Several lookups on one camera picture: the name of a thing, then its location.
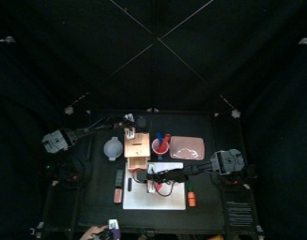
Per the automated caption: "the purple white handheld device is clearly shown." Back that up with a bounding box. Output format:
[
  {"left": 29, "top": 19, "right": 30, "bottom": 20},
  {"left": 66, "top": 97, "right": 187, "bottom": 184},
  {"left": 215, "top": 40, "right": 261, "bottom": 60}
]
[{"left": 105, "top": 219, "right": 121, "bottom": 240}]

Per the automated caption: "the wooden drawer with red front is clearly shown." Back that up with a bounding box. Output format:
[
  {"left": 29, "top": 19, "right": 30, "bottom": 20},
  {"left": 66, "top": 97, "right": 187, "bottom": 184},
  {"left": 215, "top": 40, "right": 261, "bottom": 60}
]
[{"left": 126, "top": 157, "right": 149, "bottom": 173}]

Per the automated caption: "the wooden drawer box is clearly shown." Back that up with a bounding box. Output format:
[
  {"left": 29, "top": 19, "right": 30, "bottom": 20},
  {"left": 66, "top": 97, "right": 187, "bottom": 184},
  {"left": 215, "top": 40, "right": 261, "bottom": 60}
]
[{"left": 122, "top": 132, "right": 152, "bottom": 158}]

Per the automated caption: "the grey bowl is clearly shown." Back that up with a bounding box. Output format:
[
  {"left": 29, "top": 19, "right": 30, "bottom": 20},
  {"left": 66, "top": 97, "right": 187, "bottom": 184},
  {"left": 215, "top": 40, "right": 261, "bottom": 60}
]
[{"left": 102, "top": 136, "right": 124, "bottom": 162}]

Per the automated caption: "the person's hand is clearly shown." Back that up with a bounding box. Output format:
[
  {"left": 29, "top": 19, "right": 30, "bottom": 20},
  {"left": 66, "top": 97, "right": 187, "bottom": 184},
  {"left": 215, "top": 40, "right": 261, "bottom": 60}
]
[{"left": 78, "top": 225, "right": 109, "bottom": 240}]

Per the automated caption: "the green striped toy block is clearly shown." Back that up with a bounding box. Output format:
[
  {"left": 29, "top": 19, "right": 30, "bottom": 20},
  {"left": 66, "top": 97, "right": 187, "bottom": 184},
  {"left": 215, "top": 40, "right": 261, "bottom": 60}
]
[{"left": 113, "top": 169, "right": 125, "bottom": 188}]

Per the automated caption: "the blue spatula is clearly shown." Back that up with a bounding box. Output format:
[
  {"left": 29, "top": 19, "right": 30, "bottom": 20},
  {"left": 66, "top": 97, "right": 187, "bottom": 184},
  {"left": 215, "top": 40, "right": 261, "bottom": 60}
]
[{"left": 153, "top": 131, "right": 164, "bottom": 146}]

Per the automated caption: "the pink rectangular block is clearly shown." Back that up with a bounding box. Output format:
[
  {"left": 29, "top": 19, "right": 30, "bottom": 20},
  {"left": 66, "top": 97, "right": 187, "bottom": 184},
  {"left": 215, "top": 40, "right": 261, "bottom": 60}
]
[{"left": 112, "top": 187, "right": 124, "bottom": 204}]

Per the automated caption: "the red plastic cup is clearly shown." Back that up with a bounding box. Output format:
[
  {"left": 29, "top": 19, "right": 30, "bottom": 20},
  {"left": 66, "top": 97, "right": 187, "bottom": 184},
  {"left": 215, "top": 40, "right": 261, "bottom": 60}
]
[{"left": 150, "top": 137, "right": 171, "bottom": 156}]

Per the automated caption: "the orange toy with green tip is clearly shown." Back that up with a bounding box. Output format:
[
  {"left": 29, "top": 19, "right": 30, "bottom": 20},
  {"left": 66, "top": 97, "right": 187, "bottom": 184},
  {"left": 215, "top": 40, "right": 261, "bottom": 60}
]
[{"left": 187, "top": 182, "right": 196, "bottom": 208}]

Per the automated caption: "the black printed label plate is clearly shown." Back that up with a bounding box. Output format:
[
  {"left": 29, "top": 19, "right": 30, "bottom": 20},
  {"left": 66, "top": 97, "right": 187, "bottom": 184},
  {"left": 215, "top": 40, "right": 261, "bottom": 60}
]
[{"left": 224, "top": 200, "right": 256, "bottom": 233}]

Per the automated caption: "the round metal cutter with handle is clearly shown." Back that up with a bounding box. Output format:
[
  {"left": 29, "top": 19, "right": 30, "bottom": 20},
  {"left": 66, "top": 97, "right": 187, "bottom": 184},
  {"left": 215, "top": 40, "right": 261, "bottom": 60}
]
[{"left": 154, "top": 180, "right": 177, "bottom": 198}]

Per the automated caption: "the black cable bundle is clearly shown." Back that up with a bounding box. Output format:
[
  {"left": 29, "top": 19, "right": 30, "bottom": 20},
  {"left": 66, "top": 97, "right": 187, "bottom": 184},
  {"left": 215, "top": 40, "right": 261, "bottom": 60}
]
[
  {"left": 215, "top": 170, "right": 259, "bottom": 191},
  {"left": 53, "top": 149, "right": 93, "bottom": 190}
]

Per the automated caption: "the thin diagonal brace wire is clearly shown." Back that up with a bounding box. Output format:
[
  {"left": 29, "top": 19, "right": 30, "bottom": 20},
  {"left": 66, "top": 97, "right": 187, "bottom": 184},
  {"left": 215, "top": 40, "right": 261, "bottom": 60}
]
[
  {"left": 68, "top": 0, "right": 215, "bottom": 110},
  {"left": 109, "top": 0, "right": 236, "bottom": 111}
]

